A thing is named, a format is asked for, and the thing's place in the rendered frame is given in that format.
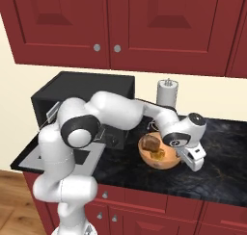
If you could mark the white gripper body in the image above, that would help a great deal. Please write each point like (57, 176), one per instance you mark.
(194, 160)

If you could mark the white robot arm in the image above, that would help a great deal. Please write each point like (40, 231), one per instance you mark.
(109, 110)

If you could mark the wooden bowl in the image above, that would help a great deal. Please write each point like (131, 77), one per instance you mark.
(157, 163)

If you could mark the brown toasted bread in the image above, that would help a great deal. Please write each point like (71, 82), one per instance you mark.
(151, 143)

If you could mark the grey toaster oven door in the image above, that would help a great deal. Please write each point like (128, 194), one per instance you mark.
(93, 158)

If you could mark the black toaster oven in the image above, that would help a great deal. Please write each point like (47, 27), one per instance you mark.
(83, 84)

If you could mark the red drawer front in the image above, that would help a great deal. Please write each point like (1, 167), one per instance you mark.
(225, 214)
(138, 200)

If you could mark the white paper towel roll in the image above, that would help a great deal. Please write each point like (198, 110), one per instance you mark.
(166, 94)

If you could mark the red lower cupboard door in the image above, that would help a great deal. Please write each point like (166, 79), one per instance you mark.
(98, 224)
(151, 224)

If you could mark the red cupboard door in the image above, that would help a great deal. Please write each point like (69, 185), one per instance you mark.
(61, 20)
(239, 49)
(151, 224)
(98, 224)
(167, 23)

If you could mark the silver drawer knob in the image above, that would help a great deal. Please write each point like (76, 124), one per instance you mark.
(104, 195)

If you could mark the silver cupboard knob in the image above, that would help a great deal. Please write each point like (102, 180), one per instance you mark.
(96, 47)
(114, 218)
(99, 215)
(117, 48)

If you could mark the red upper cupboard door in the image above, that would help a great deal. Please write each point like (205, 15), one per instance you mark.
(167, 23)
(61, 20)
(239, 49)

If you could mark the red lower cupboard side panel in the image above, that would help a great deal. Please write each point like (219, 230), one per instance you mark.
(40, 210)

